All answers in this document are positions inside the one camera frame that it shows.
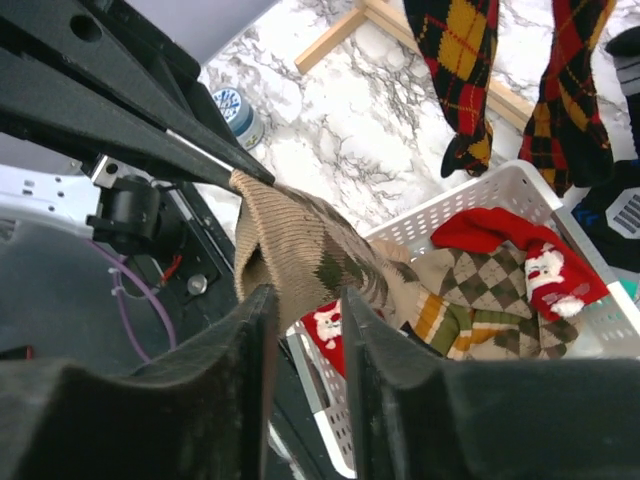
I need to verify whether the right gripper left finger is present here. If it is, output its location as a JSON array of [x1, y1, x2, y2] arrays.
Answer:
[[1, 285, 279, 479]]

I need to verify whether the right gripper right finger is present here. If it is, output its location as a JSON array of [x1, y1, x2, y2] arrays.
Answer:
[[341, 287, 639, 479]]

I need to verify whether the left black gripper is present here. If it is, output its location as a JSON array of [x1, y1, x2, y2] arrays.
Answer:
[[1, 1, 274, 188]]

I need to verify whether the beige brown argyle sock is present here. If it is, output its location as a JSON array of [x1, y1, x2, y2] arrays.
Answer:
[[230, 170, 424, 330]]

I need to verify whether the striped argyle sock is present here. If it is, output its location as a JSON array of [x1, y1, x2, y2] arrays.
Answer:
[[410, 247, 583, 360]]

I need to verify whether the red santa sock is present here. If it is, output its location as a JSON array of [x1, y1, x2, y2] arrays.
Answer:
[[300, 300, 346, 377], [431, 207, 609, 322]]

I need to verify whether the small blue white jar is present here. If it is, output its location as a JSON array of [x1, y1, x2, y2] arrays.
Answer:
[[212, 87, 264, 150]]

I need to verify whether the white perforated plastic basket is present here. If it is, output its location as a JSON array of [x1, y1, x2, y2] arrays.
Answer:
[[286, 161, 639, 479]]

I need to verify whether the black sock with label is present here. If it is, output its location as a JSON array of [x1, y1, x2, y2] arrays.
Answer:
[[572, 26, 639, 274]]

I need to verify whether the black red yellow argyle sock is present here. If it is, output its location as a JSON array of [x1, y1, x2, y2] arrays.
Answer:
[[404, 0, 499, 178]]

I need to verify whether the wooden clothes rack frame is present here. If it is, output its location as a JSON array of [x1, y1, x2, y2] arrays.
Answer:
[[293, 0, 536, 131]]

